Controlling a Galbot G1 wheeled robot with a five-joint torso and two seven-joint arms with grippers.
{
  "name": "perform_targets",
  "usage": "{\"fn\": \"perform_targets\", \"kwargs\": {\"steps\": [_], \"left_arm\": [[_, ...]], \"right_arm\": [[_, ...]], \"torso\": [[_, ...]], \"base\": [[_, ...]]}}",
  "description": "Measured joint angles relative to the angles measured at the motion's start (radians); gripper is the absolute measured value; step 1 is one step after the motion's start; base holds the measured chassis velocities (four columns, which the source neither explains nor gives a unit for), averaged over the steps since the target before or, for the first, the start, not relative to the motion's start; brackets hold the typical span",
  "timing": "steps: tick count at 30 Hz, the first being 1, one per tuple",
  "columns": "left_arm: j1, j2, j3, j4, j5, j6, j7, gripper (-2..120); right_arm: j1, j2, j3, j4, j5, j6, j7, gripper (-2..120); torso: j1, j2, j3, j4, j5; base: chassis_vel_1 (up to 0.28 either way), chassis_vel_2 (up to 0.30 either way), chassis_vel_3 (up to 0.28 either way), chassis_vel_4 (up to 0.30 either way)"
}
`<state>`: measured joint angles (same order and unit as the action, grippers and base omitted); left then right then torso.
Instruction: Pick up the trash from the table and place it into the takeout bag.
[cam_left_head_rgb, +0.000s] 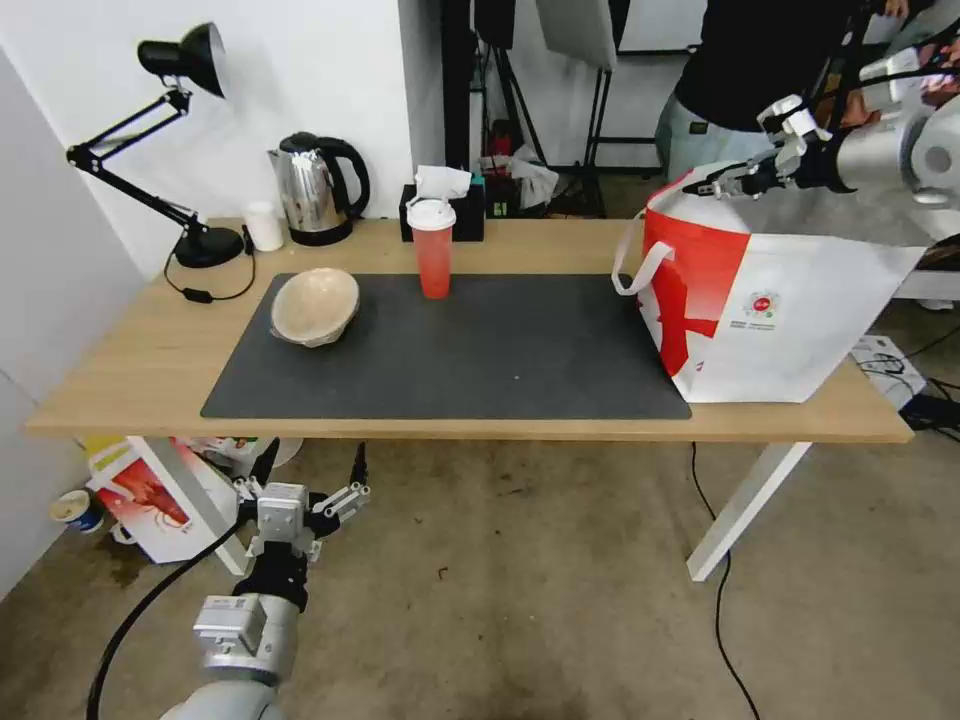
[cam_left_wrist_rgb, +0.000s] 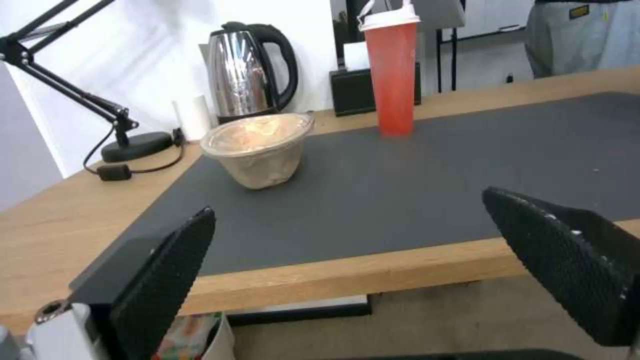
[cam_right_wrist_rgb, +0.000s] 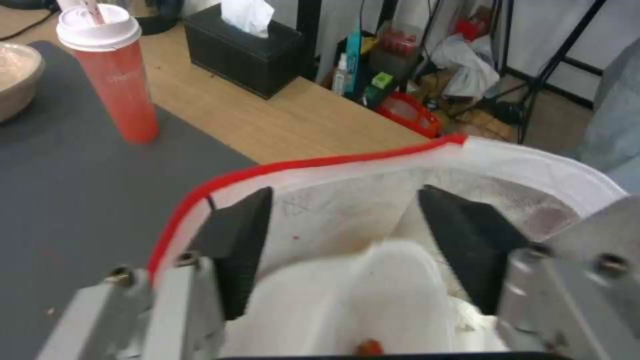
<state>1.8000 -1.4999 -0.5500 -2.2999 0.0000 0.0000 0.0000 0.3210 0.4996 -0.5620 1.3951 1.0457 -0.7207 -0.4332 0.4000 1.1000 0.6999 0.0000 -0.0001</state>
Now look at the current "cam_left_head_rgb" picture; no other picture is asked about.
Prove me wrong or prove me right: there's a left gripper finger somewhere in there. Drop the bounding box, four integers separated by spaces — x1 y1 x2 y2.
310 440 373 538
230 437 280 502

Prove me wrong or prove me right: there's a white and red takeout bag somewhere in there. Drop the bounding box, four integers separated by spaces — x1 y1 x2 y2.
610 167 930 407

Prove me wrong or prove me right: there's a white plastic bag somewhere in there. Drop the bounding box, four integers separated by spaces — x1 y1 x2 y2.
508 145 562 213

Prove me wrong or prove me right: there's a white and red carton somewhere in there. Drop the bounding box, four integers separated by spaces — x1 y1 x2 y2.
87 436 261 566

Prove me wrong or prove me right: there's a person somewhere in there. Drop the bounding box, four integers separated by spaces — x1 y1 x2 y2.
653 0 910 184

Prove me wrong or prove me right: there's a beige paper bowl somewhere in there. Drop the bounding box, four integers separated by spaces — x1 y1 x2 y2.
269 267 364 351

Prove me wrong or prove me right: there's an instant noodle cup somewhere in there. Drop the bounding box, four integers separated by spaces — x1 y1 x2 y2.
48 488 107 535

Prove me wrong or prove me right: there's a dark grey desk mat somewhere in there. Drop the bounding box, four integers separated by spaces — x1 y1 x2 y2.
200 271 694 422

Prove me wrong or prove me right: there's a wooden table with white legs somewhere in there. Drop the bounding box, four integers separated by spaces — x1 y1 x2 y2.
25 216 916 584

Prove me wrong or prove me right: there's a white softbox panel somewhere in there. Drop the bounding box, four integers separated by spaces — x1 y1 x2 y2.
533 0 621 71

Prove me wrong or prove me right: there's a black tripod stand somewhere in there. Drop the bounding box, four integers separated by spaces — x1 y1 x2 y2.
469 0 550 220

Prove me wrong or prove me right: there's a black and green box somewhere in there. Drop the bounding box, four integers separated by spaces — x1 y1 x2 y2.
469 172 513 220

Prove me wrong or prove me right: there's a black desk lamp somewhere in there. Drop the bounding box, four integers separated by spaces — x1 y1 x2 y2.
65 20 246 270

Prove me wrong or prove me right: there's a small white jar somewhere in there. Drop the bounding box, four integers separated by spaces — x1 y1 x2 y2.
244 200 285 253

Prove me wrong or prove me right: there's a black tissue box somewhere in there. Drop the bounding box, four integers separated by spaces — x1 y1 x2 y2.
398 175 488 244

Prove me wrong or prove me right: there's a red cup with white lid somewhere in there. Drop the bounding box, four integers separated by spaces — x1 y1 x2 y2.
404 197 458 302

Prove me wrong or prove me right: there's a white tissue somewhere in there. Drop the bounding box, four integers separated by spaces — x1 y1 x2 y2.
413 164 475 204

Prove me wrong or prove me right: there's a steel electric kettle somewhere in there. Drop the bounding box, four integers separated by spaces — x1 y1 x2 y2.
266 131 373 248

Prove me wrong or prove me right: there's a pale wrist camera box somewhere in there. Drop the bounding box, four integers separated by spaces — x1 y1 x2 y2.
755 95 832 145
256 482 311 547

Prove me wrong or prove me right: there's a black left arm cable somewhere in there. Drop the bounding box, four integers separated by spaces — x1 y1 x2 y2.
85 517 261 720

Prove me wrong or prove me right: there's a black lamp cable with switch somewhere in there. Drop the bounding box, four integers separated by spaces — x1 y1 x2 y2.
164 223 257 307

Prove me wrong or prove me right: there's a black floor cable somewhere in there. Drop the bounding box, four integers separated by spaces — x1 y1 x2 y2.
688 441 760 720

